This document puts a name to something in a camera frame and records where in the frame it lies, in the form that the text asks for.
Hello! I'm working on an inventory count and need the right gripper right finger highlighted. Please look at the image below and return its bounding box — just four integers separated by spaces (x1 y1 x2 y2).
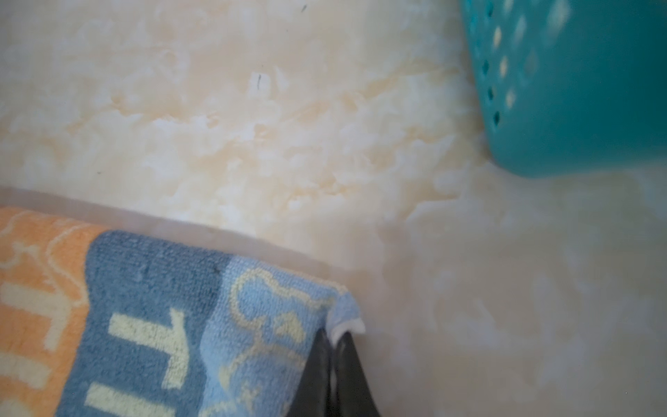
330 332 380 417

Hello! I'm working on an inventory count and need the teal plastic basket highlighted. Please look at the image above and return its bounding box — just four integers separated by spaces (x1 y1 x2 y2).
461 0 666 177

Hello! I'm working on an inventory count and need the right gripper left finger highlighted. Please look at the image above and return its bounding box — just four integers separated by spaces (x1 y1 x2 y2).
286 328 332 417

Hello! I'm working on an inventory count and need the striped rabbit letter towel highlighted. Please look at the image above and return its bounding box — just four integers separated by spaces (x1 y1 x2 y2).
1 207 365 416

